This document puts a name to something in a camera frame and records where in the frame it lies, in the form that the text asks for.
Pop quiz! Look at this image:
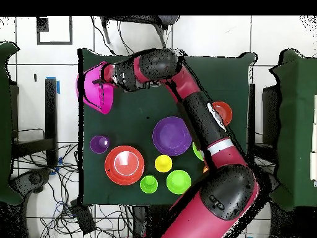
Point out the pink plastic bowl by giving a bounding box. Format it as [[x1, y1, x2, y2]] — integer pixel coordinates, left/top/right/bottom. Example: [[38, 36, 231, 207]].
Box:
[[75, 61, 115, 115]]

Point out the purple plastic bowl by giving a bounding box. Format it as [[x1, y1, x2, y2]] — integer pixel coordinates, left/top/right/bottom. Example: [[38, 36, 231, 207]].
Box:
[[152, 116, 193, 157]]

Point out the blue tape strip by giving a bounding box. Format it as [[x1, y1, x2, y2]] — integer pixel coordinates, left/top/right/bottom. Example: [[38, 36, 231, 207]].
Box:
[[45, 76, 61, 95]]

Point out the dark green tablecloth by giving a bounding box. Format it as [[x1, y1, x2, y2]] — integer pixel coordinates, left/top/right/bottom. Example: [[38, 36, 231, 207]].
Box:
[[77, 48, 256, 206]]

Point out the black metal stand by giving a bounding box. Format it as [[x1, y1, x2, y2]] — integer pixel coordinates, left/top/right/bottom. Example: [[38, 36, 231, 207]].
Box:
[[11, 77, 59, 167], [247, 82, 280, 162]]

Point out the purple plastic cup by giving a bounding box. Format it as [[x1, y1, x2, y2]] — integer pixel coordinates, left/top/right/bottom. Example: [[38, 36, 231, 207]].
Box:
[[89, 135, 111, 155]]

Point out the large red-orange plastic bowl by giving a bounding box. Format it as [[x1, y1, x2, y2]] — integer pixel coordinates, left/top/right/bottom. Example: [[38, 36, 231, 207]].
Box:
[[104, 145, 145, 186]]

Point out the green cloth side table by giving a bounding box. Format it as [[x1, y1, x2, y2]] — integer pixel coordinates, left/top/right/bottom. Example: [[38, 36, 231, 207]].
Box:
[[0, 41, 24, 205], [269, 48, 317, 211]]

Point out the yellow plastic cup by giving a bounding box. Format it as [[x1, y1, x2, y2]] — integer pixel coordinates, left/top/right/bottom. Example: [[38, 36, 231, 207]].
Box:
[[154, 154, 173, 174]]

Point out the green plastic cup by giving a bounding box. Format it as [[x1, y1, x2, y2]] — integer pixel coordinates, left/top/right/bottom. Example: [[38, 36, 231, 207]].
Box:
[[139, 174, 159, 195]]

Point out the black chair base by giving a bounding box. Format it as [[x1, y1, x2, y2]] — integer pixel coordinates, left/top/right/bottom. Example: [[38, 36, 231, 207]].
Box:
[[9, 167, 53, 206]]

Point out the large green plastic bowl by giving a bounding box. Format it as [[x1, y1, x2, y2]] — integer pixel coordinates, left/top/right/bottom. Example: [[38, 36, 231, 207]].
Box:
[[192, 141, 205, 162]]

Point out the small red-orange plastic bowl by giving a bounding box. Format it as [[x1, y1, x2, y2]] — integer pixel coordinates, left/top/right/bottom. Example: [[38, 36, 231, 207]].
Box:
[[211, 100, 233, 126]]

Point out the small green plastic bowl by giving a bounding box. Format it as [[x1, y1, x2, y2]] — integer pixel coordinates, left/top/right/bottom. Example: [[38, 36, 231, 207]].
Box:
[[166, 169, 192, 195]]

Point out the black power box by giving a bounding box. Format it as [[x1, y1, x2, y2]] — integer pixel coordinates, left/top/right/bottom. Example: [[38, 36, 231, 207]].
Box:
[[70, 198, 97, 235]]

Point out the black camera tripod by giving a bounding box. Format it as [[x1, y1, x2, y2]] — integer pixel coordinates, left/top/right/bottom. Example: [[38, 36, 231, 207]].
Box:
[[100, 15, 180, 49]]

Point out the tangle of floor cables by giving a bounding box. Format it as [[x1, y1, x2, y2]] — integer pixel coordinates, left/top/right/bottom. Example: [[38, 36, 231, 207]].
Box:
[[12, 142, 139, 238]]

